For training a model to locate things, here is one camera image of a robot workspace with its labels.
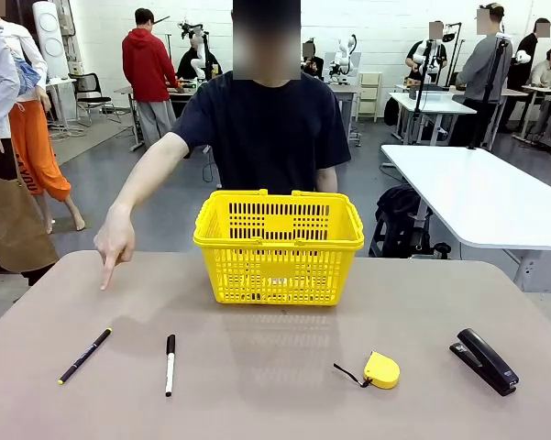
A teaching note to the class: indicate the person's right hand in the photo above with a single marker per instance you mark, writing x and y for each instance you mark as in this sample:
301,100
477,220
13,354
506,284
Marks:
117,238

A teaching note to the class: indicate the black pen yellow ends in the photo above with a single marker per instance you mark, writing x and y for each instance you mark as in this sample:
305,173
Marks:
84,355

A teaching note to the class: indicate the black stapler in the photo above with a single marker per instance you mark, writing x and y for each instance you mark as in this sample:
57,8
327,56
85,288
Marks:
483,362

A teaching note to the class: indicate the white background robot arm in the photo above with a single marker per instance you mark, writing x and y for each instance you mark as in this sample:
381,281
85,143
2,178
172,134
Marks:
346,50

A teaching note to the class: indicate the person's right forearm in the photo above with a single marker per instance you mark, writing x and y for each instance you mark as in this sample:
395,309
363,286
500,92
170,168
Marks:
135,185

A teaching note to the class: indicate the yellow plastic shopping basket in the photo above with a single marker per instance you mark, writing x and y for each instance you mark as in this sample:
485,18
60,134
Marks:
279,268

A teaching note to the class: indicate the person in red hoodie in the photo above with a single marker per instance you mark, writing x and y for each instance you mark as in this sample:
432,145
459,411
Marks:
146,64

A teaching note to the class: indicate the person in navy t-shirt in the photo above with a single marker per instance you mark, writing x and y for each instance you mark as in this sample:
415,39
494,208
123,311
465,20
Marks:
266,137

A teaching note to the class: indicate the distant person in black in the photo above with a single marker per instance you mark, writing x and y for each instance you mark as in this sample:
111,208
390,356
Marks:
312,64

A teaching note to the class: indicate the person in black shirt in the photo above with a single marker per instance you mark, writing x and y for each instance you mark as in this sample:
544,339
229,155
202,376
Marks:
415,55

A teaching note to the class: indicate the person in gray sweatshirt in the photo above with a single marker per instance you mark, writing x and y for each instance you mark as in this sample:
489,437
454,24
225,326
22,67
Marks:
483,69

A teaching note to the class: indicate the person in black jacket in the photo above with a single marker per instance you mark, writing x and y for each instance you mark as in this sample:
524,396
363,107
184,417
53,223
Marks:
529,59

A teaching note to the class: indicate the seated person in white shirt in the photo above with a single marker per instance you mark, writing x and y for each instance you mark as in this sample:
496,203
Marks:
547,71

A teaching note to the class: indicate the mannequin with brown apron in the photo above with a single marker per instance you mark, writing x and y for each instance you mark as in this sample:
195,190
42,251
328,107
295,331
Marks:
4,220

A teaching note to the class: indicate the mannequin with orange pants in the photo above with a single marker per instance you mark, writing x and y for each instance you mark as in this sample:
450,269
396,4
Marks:
36,151

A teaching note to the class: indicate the white marker black cap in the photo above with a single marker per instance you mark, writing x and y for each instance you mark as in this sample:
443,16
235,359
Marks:
170,366

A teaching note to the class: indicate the gray background workbench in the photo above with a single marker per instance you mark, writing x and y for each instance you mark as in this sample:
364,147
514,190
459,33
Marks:
130,91

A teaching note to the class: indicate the black office chair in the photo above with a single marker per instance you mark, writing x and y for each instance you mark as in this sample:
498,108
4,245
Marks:
89,91

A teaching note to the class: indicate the black and white background robot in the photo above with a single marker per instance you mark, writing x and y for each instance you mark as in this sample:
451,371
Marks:
201,50

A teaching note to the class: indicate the white tower air conditioner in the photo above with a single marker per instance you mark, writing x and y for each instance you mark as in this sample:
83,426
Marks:
50,41

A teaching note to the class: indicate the black backpack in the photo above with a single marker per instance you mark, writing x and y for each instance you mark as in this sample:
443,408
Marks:
396,206

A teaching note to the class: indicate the beige shelf cart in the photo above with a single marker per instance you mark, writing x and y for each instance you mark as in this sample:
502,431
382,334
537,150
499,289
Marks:
370,96

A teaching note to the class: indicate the thin black pole stand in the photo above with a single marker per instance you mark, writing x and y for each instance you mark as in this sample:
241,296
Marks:
422,82

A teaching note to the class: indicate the small white desk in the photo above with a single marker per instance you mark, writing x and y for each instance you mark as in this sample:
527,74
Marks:
435,103

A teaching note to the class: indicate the large white table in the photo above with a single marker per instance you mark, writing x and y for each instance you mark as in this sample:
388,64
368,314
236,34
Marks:
477,197

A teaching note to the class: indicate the white rear desk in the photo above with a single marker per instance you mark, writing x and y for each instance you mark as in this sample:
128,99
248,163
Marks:
538,91

